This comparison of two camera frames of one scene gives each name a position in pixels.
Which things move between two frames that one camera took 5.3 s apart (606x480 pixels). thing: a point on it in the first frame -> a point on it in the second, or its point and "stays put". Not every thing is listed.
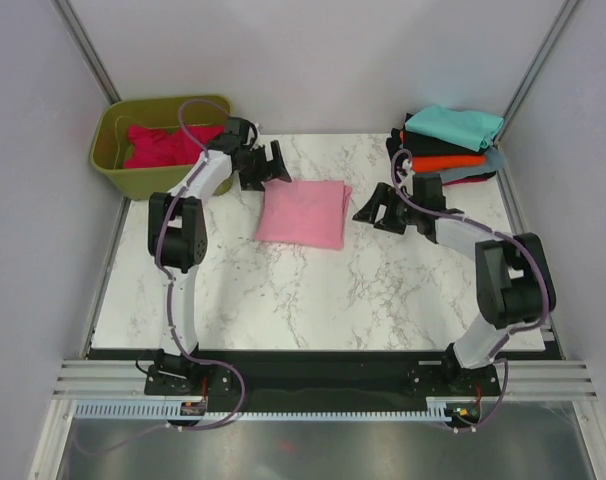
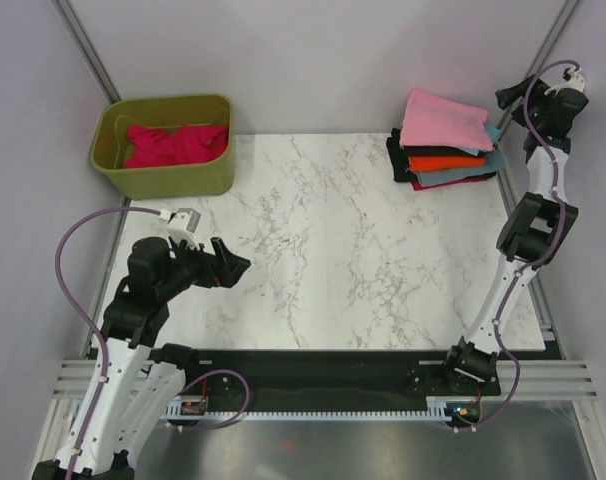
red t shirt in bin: (164, 147) stays put
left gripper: (274, 169) -> (213, 274)
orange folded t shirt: (429, 163) stays put
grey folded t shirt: (494, 162) stays put
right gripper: (386, 195) -> (508, 96)
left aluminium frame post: (86, 48) stays put
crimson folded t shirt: (467, 180) stays put
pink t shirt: (304, 212) -> (432, 121)
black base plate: (218, 380) stays put
